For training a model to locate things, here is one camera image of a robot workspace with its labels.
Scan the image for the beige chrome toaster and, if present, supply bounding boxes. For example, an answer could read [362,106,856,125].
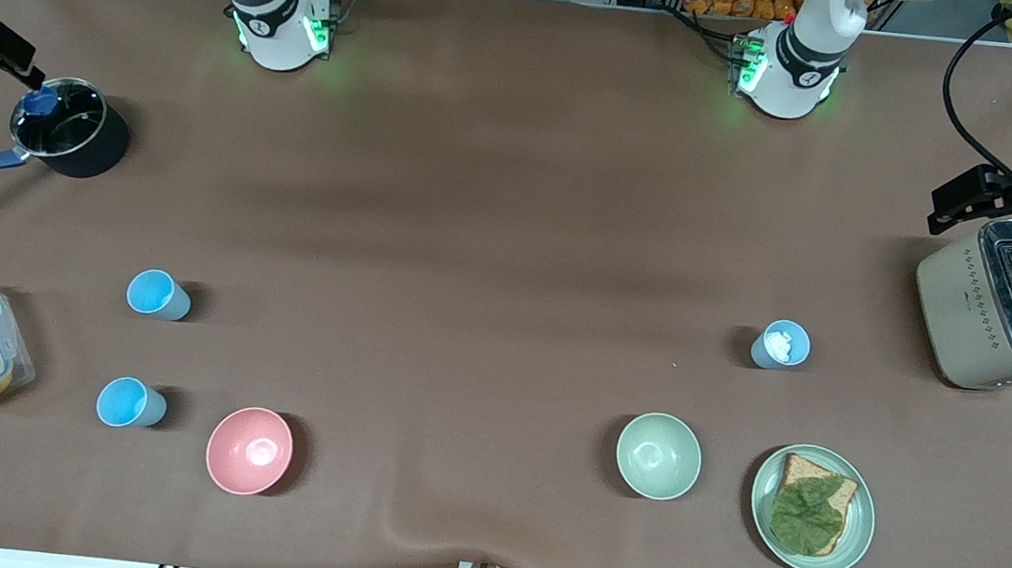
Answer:
[904,208,1012,396]

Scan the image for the pink bowl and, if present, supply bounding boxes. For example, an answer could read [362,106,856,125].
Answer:
[202,401,299,501]

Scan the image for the pale blue plastic cup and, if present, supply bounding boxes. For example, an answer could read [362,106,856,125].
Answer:
[748,315,815,375]

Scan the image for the pale green bowl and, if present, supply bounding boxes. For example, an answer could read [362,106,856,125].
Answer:
[612,409,707,506]

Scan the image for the green lettuce leaf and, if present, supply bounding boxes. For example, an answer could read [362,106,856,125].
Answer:
[766,470,852,559]

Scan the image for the pale green plate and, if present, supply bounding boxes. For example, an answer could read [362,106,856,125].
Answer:
[743,439,884,568]

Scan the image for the white crumpled paper ball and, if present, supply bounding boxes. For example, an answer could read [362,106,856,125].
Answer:
[761,328,796,363]

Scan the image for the brown bread slice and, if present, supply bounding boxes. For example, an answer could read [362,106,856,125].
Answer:
[770,451,863,561]

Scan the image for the glass lid blue knob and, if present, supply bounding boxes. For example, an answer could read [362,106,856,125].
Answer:
[7,73,110,167]

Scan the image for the black pot blue handle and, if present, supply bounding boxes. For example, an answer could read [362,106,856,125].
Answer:
[0,71,138,229]

